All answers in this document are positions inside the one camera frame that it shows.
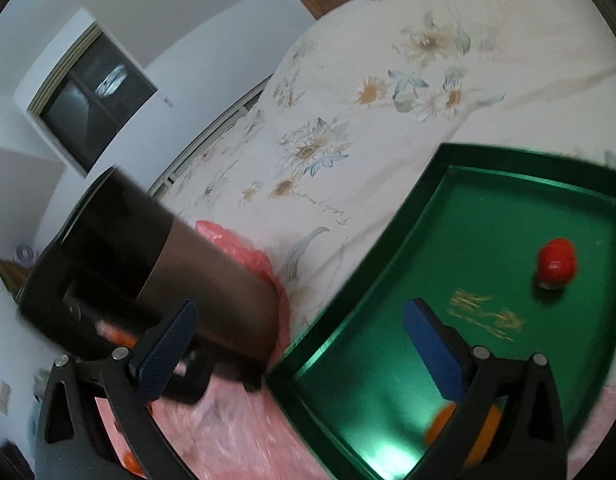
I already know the black and steel electric kettle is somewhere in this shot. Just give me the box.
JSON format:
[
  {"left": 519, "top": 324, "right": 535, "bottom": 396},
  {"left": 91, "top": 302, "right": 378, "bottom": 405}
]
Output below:
[{"left": 18, "top": 165, "right": 283, "bottom": 392}]

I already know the pink plastic sheet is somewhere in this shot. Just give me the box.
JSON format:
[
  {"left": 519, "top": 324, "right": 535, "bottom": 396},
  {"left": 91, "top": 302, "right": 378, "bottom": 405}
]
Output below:
[{"left": 88, "top": 220, "right": 333, "bottom": 480}]

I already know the green rectangular tray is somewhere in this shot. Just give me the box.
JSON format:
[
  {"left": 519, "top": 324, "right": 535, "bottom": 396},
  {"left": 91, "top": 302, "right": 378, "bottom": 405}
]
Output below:
[{"left": 265, "top": 142, "right": 616, "bottom": 480}]

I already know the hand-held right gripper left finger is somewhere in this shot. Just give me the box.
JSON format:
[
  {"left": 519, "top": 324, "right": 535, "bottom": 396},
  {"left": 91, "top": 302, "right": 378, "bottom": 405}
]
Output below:
[{"left": 34, "top": 300, "right": 197, "bottom": 480}]

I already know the white floral bedsheet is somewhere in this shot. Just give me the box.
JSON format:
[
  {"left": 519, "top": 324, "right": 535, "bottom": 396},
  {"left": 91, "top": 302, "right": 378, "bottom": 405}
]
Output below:
[{"left": 148, "top": 0, "right": 616, "bottom": 461}]

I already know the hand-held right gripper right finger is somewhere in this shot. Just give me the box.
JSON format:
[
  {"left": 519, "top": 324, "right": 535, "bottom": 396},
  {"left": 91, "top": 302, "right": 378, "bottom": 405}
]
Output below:
[{"left": 404, "top": 298, "right": 570, "bottom": 480}]

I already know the small red apple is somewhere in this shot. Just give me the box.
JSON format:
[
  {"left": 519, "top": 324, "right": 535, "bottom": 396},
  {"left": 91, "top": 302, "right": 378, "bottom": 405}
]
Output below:
[{"left": 537, "top": 238, "right": 578, "bottom": 289}]

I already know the dark window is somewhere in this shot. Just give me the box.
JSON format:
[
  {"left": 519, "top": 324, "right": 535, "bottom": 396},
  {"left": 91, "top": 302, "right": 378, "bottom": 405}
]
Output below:
[{"left": 28, "top": 22, "right": 159, "bottom": 176}]

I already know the orange citrus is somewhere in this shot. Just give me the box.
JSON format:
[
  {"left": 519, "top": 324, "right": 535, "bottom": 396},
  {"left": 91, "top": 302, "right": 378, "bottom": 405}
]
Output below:
[{"left": 425, "top": 400, "right": 504, "bottom": 468}]

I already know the white slatted bed frame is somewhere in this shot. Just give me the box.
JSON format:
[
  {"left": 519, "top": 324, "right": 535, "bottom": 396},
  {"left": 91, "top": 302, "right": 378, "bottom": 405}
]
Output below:
[{"left": 148, "top": 77, "right": 273, "bottom": 196}]

